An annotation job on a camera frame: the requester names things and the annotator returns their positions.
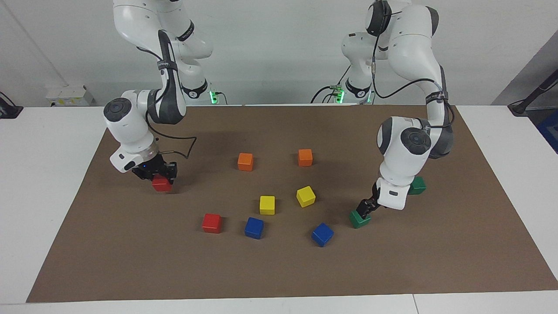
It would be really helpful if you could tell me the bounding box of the red wooden cube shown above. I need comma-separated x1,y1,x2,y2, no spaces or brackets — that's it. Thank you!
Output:
152,175,173,192
202,213,222,234

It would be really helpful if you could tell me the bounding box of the blue wooden cube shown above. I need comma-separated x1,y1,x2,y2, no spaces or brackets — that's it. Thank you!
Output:
244,217,264,240
311,222,334,248

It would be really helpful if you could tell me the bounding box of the brown table mat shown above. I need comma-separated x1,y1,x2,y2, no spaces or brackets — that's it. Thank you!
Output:
26,105,558,303

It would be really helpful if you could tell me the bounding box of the white yellow power box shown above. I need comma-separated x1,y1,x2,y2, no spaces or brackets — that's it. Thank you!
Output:
46,85,94,107

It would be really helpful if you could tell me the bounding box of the black stand foot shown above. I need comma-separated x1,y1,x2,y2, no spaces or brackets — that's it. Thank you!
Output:
0,92,24,119

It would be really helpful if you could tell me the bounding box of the black tripod leg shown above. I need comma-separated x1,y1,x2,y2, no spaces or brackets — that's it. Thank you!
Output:
508,68,558,116

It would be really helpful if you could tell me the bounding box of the blue box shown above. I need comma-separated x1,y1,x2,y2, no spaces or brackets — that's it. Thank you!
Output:
535,109,558,154

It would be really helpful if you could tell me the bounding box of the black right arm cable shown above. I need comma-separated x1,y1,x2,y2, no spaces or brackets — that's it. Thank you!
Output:
145,113,197,160

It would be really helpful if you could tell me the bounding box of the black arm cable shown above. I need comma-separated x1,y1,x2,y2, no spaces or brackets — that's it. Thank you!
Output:
371,9,455,129
145,113,197,160

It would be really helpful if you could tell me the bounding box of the black left base cable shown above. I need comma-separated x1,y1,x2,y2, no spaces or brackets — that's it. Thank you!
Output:
310,65,351,104

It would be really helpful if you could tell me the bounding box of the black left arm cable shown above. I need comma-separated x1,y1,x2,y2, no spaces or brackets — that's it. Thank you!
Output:
371,9,455,129

